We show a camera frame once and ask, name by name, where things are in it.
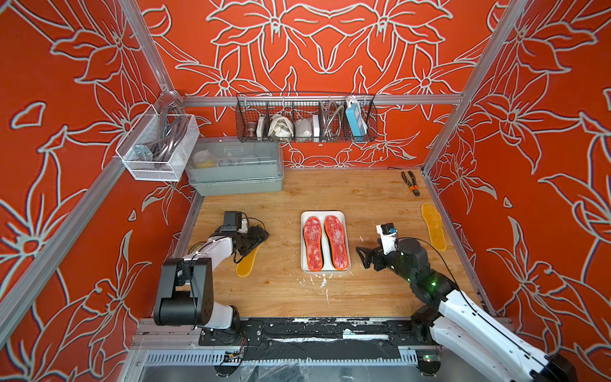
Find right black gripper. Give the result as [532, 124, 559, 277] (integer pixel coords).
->
[355, 239, 416, 287]

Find yellow insole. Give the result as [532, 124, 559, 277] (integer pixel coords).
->
[235, 246, 260, 278]
[421, 203, 447, 251]

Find red insole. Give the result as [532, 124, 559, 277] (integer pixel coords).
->
[303, 216, 324, 272]
[325, 215, 349, 271]

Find white plastic storage tray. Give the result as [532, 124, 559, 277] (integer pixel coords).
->
[301, 211, 351, 275]

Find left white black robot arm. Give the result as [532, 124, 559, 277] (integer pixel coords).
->
[154, 211, 270, 333]

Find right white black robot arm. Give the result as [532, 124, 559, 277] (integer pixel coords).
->
[356, 238, 578, 381]

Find grey green lidded storage box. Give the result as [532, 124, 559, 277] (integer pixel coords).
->
[186, 137, 284, 197]

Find brown tape roll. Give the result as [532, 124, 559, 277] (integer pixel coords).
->
[189, 242, 205, 255]

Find orange black pliers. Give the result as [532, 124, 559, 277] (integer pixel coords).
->
[401, 170, 420, 197]

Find blue white power strip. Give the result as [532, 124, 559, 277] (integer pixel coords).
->
[345, 95, 368, 140]

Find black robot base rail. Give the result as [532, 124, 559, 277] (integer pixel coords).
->
[198, 318, 442, 363]

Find black wire wall basket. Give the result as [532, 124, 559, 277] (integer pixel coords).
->
[235, 92, 380, 143]

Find clear plastic wall bin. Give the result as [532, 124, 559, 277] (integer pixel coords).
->
[116, 106, 200, 182]

